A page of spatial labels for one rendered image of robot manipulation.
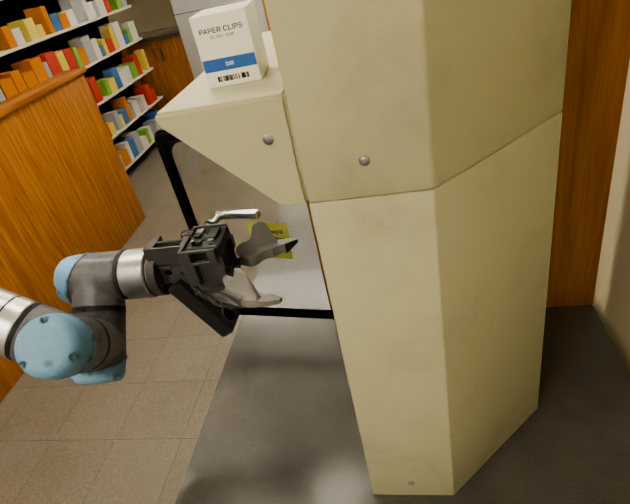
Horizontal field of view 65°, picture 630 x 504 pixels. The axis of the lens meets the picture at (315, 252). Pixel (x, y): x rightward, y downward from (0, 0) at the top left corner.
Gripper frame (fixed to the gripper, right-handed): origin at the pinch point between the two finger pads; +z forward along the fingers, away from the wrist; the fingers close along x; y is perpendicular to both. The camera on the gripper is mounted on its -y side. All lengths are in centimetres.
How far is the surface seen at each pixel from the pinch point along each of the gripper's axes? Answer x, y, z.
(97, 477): 43, -122, -112
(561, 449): -9.9, -27.6, 35.2
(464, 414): -14.9, -13.0, 21.6
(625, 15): 20, 23, 47
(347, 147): -16.9, 24.2, 12.8
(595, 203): 20, -6, 47
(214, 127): -16.9, 27.5, 2.1
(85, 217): 197, -85, -186
